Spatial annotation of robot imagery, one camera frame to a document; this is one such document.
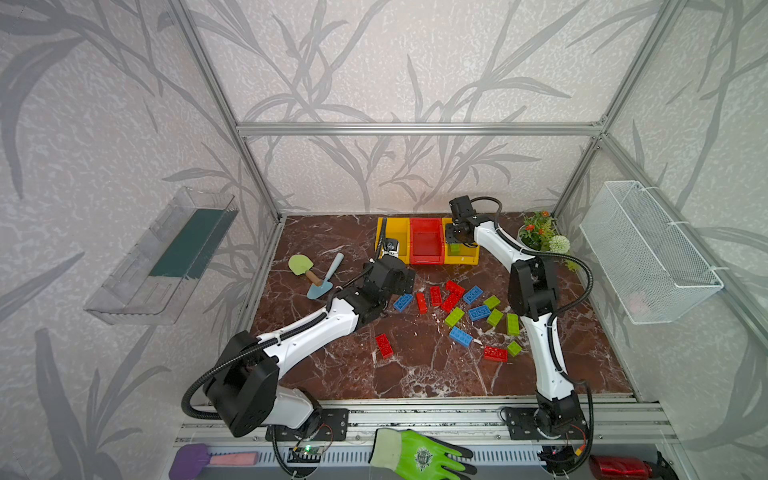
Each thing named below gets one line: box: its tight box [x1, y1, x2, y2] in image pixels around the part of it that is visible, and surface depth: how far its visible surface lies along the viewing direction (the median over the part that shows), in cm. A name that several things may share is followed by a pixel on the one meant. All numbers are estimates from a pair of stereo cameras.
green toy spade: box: [288, 254, 322, 286], surface depth 107 cm
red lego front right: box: [483, 346, 509, 362], surface depth 86 cm
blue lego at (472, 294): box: [463, 285, 484, 304], surface depth 98 cm
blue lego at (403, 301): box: [393, 293, 413, 312], surface depth 96 cm
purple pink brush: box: [169, 443, 258, 480], surface depth 70 cm
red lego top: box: [445, 280, 466, 296], surface depth 99 cm
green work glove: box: [368, 428, 478, 480], surface depth 70 cm
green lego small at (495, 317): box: [487, 308, 504, 327], surface depth 93 cm
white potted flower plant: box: [517, 210, 579, 273], surface depth 98 cm
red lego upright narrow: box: [415, 292, 428, 315], surface depth 96 cm
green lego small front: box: [507, 341, 523, 357], surface depth 86 cm
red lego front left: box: [375, 333, 394, 359], surface depth 87 cm
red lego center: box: [429, 286, 443, 307], surface depth 98 cm
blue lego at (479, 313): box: [468, 305, 491, 321], surface depth 95 cm
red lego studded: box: [442, 292, 463, 313], surface depth 98 cm
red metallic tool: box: [588, 455, 654, 480], surface depth 67 cm
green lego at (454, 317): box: [445, 307, 465, 328], surface depth 93 cm
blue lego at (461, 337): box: [449, 326, 473, 348], surface depth 90 cm
